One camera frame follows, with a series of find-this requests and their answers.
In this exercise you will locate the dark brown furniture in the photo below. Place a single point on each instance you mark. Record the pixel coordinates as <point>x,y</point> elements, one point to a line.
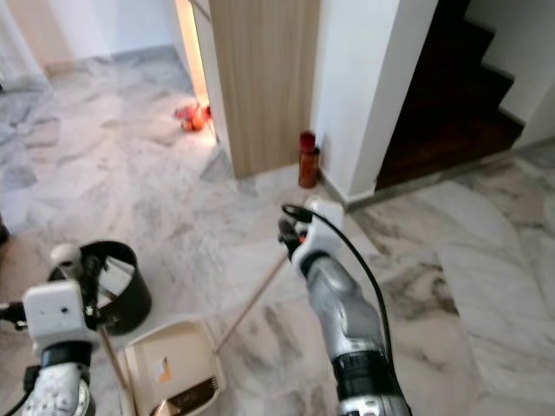
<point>4,233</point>

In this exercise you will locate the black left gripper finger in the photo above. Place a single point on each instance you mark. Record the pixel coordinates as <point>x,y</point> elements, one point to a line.
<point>93,275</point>

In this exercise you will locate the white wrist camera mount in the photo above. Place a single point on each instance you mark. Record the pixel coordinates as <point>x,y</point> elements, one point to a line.
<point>55,310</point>
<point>323,230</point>

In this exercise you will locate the dark wooden staircase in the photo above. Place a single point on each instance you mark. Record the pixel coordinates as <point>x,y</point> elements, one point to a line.
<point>451,108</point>

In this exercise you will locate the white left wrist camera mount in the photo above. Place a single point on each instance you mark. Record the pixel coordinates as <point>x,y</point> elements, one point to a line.
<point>55,310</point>

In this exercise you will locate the dark red bottle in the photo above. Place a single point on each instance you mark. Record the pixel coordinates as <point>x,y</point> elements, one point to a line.
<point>308,160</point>

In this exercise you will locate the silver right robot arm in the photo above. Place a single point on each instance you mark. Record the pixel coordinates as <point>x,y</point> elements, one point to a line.
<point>351,325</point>

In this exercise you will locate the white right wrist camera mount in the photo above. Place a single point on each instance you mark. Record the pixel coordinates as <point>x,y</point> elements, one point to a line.
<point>323,230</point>

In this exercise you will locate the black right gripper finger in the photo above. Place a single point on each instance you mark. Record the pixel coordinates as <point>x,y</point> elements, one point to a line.
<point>287,230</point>

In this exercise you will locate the small red toy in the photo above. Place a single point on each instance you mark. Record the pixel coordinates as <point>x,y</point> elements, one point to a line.
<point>192,117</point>

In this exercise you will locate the black round waste bin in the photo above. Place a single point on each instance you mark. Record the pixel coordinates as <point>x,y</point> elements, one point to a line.
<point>126,295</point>

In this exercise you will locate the light wooden door panel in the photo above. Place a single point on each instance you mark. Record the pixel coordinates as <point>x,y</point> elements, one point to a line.
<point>264,87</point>

